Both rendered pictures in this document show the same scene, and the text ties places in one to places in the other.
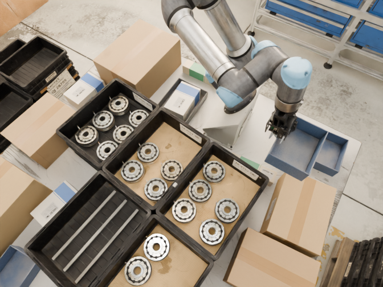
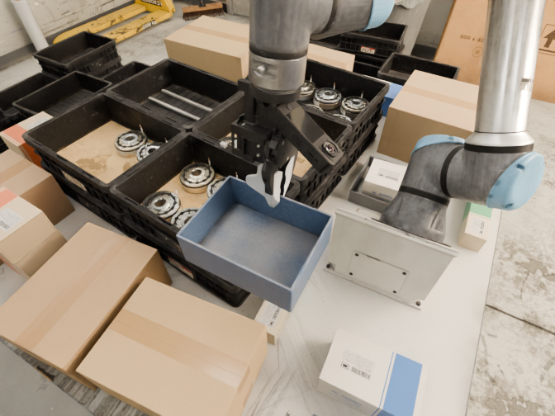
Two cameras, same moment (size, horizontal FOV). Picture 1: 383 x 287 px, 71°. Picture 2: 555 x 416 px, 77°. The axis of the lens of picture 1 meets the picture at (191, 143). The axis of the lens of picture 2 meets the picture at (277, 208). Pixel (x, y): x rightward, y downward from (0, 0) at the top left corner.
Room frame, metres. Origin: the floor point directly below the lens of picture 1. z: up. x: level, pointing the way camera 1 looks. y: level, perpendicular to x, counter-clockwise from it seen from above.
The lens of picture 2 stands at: (0.44, -0.73, 1.56)
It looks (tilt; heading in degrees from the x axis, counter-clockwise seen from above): 49 degrees down; 86
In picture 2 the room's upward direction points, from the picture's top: straight up
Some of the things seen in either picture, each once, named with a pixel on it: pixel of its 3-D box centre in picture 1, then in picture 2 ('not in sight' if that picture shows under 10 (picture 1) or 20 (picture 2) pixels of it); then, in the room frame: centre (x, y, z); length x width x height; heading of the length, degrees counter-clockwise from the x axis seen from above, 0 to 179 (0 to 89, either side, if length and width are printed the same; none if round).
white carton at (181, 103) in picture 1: (182, 102); (396, 187); (0.88, 0.05, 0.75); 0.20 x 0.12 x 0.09; 152
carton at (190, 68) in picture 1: (202, 73); (476, 215); (1.11, -0.07, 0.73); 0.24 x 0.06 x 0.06; 59
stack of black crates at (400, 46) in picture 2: not in sight; (367, 61); (1.24, 1.67, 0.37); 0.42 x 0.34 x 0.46; 147
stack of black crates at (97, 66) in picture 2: not in sight; (89, 80); (-0.68, 1.54, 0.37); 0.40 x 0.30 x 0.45; 57
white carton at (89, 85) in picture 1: (86, 92); (377, 96); (0.96, 0.61, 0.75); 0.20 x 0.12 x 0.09; 145
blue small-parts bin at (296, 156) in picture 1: (296, 146); (257, 238); (0.43, -0.39, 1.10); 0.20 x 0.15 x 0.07; 148
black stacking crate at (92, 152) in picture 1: (111, 125); (320, 101); (0.66, 0.39, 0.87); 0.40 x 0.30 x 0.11; 142
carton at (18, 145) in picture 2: not in sight; (36, 136); (-0.33, 0.31, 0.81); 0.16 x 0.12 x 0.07; 52
